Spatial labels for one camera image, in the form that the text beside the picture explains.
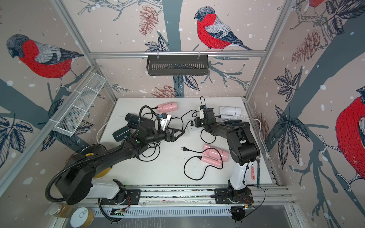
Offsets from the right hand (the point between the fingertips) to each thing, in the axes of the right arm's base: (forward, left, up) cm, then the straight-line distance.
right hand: (196, 117), depth 100 cm
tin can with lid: (-60, +53, 0) cm, 80 cm away
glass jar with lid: (-57, +62, +4) cm, 84 cm away
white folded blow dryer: (+8, -24, -3) cm, 25 cm away
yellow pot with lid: (-28, +63, +1) cm, 69 cm away
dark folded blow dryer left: (-1, +48, -4) cm, 48 cm away
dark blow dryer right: (-2, -29, -2) cm, 29 cm away
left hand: (-21, +8, +16) cm, 27 cm away
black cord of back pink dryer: (-16, +24, +26) cm, 38 cm away
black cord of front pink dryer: (-22, +8, -5) cm, 24 cm away
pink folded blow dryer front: (-27, -10, -4) cm, 29 cm away
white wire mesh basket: (-17, +75, +16) cm, 78 cm away
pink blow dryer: (+11, +23, -2) cm, 26 cm away
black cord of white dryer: (+2, +12, -6) cm, 14 cm away
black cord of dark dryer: (-15, -5, -7) cm, 17 cm away
